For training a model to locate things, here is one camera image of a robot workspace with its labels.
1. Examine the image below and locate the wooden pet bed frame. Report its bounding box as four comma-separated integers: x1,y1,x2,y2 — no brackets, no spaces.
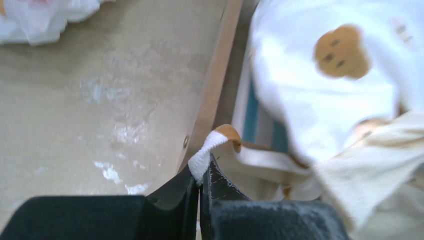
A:
176,0,257,173

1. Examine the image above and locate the bear print white cushion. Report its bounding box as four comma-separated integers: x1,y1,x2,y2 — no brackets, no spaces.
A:
187,0,424,240

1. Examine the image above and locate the floral print small pillow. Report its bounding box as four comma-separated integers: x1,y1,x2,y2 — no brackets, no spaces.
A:
0,0,106,46

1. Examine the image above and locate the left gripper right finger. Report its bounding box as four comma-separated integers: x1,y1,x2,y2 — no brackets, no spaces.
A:
199,155,349,240

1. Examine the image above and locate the blue striped bed mattress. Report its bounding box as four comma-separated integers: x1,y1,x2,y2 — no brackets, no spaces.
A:
231,50,289,154

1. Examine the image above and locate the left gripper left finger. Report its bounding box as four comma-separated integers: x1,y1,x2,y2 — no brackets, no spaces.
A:
0,168,199,240

